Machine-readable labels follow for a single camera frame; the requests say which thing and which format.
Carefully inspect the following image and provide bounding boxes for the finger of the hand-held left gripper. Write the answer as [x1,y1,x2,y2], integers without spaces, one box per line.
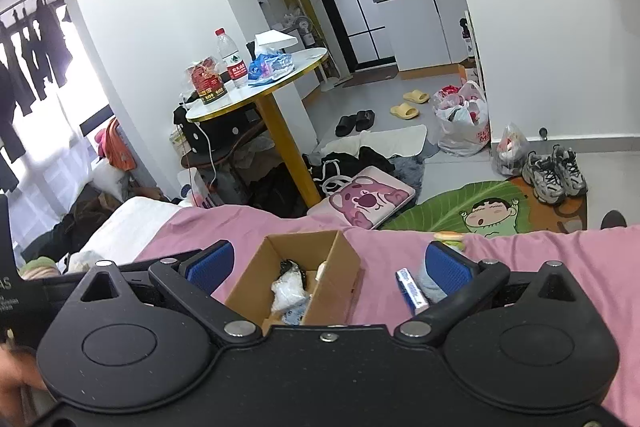
[117,248,203,268]

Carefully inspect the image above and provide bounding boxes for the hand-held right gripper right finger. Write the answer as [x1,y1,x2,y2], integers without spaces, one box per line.
[394,241,581,348]

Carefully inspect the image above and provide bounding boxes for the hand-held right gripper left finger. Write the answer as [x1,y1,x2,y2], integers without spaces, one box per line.
[75,241,263,348]

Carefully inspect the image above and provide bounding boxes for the fluffy blue-grey towel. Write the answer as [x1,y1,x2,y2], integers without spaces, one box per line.
[416,257,451,305]

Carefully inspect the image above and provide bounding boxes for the brown cardboard box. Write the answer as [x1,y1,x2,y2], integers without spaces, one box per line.
[225,229,363,328]

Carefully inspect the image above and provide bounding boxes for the black and white sock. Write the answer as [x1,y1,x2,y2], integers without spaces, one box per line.
[279,259,306,283]

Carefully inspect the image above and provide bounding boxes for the blue-grey sock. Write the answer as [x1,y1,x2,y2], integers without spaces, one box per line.
[282,304,311,325]

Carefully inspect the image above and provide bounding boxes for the yellow green soft toy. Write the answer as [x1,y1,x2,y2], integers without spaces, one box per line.
[434,231,468,252]

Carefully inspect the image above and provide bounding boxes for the person's left hand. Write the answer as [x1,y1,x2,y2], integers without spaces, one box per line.
[0,344,51,413]

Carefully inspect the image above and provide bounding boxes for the green pink plush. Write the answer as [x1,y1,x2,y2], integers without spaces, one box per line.
[17,256,58,280]

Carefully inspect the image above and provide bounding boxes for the blue white small carton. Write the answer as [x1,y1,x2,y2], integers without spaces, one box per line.
[395,268,430,314]

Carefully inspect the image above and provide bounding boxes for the white bedding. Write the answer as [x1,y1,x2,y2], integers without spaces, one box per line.
[75,197,176,268]

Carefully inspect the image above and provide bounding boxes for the green leaf cartoon rug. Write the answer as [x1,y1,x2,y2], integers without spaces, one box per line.
[382,177,588,238]

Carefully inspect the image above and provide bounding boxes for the white bag with print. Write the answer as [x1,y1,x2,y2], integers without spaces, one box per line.
[179,169,226,210]

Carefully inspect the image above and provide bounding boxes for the white fluffy cloth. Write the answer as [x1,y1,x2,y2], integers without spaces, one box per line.
[67,249,96,273]

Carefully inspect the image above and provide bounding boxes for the white pillow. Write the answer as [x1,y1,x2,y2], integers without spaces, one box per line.
[92,159,126,200]

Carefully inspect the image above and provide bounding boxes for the dark clothes heap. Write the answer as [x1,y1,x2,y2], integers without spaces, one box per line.
[25,192,126,258]

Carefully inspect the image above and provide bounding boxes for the pink bear cushion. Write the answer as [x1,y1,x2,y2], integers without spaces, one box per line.
[325,165,417,230]

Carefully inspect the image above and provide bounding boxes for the grey fluffy rug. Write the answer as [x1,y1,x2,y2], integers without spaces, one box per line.
[387,152,426,192]

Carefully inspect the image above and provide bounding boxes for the pink bed sheet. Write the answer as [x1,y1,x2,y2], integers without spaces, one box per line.
[135,204,640,427]

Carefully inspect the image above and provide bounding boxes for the orange pink clothing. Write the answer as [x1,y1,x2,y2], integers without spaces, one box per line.
[95,117,137,172]

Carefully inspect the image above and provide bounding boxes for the black polka dot bag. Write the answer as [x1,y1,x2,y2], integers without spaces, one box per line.
[173,104,261,155]

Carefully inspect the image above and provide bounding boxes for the white plastic shopping bag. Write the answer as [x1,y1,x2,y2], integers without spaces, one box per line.
[432,81,491,158]

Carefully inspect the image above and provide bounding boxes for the clear plastic trash bag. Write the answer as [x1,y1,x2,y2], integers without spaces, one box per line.
[491,123,531,178]

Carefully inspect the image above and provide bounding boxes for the grey sneaker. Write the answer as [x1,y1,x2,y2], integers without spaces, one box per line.
[522,152,568,206]
[550,144,588,198]

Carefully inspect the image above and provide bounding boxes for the black clothing pile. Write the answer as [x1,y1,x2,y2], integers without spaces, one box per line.
[310,146,396,195]

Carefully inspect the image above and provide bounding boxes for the white floor mat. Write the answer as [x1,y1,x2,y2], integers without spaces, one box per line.
[320,124,428,158]

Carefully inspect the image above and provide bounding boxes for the round table with yellow leg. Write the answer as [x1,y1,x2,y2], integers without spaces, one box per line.
[186,47,329,208]

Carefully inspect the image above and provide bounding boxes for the red snack jar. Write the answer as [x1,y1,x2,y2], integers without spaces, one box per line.
[186,58,228,105]

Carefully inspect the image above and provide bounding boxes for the clear water bottle red cap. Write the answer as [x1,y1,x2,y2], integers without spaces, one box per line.
[215,28,248,88]

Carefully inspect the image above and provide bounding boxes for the blue plastic bag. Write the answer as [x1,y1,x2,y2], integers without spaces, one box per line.
[247,49,296,85]

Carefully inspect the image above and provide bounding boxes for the white side shelf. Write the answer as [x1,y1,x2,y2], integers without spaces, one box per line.
[459,9,483,82]

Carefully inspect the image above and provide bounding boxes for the white tissue box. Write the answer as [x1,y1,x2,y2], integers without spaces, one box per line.
[254,30,298,52]

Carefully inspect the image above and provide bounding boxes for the white kitchen cabinet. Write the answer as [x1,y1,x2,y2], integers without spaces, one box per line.
[372,0,468,72]

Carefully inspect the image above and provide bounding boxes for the hanging dark clothes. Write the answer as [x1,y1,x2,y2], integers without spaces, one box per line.
[0,0,73,188]

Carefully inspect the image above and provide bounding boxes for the small white fan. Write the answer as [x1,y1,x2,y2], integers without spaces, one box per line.
[295,14,317,48]

